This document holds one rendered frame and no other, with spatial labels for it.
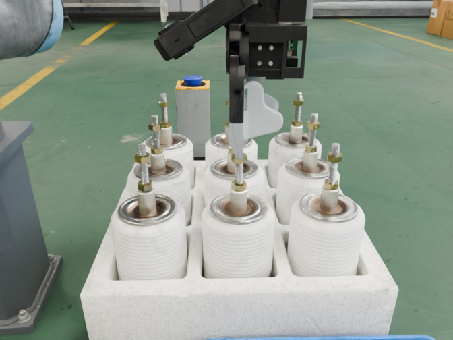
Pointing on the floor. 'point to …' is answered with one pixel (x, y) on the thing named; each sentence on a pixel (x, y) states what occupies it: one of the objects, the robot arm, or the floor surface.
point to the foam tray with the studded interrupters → (236, 293)
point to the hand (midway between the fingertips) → (234, 142)
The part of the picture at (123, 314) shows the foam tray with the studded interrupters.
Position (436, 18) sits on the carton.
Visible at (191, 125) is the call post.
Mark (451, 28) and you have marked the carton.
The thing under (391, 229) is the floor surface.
